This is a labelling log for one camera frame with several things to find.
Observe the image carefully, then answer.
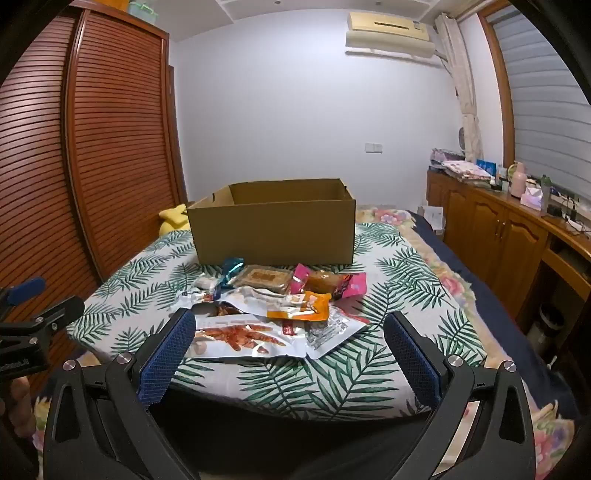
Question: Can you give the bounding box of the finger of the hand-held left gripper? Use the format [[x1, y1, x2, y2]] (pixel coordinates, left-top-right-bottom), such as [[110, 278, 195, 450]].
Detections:
[[0, 295, 86, 344], [0, 277, 47, 308]]

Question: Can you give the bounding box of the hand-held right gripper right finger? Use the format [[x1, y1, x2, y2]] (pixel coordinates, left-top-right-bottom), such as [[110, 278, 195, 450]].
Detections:
[[382, 311, 536, 480]]

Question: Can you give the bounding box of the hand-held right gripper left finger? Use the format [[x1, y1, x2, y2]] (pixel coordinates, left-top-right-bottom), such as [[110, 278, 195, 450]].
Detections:
[[43, 307, 204, 480]]

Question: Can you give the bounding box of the white packet with red chicken feet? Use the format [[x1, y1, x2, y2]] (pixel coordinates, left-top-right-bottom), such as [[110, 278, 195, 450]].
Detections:
[[187, 307, 308, 359]]

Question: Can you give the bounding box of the white packet with red label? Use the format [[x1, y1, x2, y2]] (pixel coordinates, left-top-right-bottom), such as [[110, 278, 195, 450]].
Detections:
[[281, 305, 370, 361]]

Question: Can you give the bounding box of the white foil snack packet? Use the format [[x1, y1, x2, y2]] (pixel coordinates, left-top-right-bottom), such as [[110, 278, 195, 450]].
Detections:
[[173, 285, 296, 319]]

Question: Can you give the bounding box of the pink packet with brown snack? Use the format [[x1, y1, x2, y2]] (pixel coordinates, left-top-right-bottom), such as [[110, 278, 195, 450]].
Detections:
[[288, 263, 368, 301]]

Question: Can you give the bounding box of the orange snack packet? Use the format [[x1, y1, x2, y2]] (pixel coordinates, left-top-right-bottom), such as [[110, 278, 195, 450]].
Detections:
[[267, 291, 332, 321]]

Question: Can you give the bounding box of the brown cardboard box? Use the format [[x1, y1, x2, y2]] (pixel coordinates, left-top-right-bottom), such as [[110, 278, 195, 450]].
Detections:
[[186, 179, 356, 267]]

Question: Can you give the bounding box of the person's left hand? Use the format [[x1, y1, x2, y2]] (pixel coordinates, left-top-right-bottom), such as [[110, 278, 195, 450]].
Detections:
[[0, 376, 37, 437]]

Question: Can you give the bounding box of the leaf print blanket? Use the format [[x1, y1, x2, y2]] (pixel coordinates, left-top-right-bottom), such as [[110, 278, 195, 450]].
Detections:
[[67, 223, 488, 422]]

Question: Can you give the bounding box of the floral blanket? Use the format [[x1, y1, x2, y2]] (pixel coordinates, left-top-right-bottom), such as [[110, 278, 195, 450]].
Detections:
[[355, 208, 578, 480]]

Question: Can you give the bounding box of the navy bed sheet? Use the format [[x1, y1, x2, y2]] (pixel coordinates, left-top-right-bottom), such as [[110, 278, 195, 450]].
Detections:
[[406, 210, 568, 416]]

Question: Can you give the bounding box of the blue snack wrapper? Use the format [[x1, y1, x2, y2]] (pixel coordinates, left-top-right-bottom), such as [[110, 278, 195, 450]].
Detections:
[[217, 257, 245, 289]]

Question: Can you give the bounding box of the clear packet with brown cake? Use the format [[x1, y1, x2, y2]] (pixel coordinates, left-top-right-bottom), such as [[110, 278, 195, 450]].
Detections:
[[229, 264, 294, 292]]

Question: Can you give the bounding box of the grey trash bin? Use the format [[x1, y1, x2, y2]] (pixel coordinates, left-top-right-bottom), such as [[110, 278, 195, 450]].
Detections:
[[526, 304, 565, 352]]

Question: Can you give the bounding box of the yellow plush toy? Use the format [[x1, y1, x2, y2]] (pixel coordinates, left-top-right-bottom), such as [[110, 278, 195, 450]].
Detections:
[[159, 203, 191, 237]]

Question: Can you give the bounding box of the white carton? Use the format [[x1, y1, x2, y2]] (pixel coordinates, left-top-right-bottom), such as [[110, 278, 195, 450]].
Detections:
[[422, 205, 447, 232]]

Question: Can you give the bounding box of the wooden cabinet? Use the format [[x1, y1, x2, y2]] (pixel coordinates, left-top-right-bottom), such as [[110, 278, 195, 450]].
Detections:
[[426, 168, 591, 335]]

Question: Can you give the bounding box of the wooden louvered wardrobe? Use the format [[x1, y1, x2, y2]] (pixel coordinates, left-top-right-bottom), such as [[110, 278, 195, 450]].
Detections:
[[0, 0, 188, 416]]

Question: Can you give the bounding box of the folded floral cloth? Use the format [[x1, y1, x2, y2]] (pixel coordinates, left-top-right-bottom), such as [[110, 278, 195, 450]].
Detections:
[[442, 159, 492, 182]]

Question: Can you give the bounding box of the pink tissue box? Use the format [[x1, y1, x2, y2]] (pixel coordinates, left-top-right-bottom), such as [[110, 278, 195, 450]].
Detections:
[[520, 187, 544, 211]]

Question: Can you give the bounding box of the folded purple cloth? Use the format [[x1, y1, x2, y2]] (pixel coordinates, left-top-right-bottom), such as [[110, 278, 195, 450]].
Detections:
[[430, 148, 465, 169]]

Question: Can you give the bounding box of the wooden door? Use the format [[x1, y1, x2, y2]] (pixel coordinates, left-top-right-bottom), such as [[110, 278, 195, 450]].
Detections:
[[167, 65, 188, 205]]

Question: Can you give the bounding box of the pink thermos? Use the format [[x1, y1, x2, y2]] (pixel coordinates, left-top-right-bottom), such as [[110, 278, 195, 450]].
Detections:
[[509, 161, 527, 198]]

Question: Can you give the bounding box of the white power strip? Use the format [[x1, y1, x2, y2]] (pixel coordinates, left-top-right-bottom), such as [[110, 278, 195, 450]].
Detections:
[[547, 194, 588, 233]]

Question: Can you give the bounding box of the beige curtain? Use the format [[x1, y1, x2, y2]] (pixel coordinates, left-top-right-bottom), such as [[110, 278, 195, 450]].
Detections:
[[436, 13, 484, 163]]

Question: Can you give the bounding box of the grey window blind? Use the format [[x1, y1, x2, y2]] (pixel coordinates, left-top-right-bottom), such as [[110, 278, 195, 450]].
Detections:
[[489, 7, 591, 197]]

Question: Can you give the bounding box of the cream air conditioner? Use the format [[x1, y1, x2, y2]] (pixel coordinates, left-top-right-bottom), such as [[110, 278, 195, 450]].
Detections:
[[345, 10, 437, 58]]

